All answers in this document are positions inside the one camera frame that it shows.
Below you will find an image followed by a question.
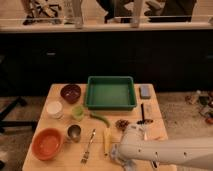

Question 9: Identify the light blue towel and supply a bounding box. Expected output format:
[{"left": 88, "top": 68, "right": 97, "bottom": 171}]
[{"left": 110, "top": 144, "right": 136, "bottom": 171}]

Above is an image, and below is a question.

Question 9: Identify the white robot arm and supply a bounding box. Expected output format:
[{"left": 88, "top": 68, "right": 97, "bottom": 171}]
[{"left": 118, "top": 124, "right": 213, "bottom": 170}]

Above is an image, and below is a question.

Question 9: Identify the light green cup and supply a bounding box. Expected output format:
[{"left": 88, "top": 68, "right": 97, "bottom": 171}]
[{"left": 72, "top": 105, "right": 85, "bottom": 121}]

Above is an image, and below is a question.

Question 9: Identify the small metal cup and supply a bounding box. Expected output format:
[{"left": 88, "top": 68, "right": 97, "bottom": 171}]
[{"left": 67, "top": 125, "right": 81, "bottom": 142}]

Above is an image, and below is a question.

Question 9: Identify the white paper cup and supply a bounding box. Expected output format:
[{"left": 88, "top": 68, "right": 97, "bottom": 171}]
[{"left": 46, "top": 101, "right": 63, "bottom": 119}]

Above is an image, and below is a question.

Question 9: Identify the green plastic tray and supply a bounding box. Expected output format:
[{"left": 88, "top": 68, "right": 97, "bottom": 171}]
[{"left": 84, "top": 76, "right": 137, "bottom": 111}]

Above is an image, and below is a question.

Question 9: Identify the dark red bowl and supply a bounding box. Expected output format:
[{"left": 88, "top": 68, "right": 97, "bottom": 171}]
[{"left": 60, "top": 84, "right": 81, "bottom": 104}]

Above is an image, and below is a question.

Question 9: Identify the blue sponge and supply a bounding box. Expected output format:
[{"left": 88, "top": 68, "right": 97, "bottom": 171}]
[{"left": 139, "top": 84, "right": 151, "bottom": 99}]

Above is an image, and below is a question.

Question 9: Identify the silver fork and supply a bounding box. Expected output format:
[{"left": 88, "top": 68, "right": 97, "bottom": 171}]
[{"left": 81, "top": 129, "right": 96, "bottom": 164}]

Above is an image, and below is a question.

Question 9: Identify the orange plastic bowl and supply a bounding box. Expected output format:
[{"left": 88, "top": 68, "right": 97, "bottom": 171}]
[{"left": 31, "top": 128, "right": 64, "bottom": 161}]

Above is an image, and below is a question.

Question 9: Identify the black office chair base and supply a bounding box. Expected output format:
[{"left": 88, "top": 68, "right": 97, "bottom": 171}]
[{"left": 0, "top": 96, "right": 38, "bottom": 133}]

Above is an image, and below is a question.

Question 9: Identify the black handled spatula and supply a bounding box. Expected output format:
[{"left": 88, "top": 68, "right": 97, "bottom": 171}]
[{"left": 137, "top": 103, "right": 153, "bottom": 125}]

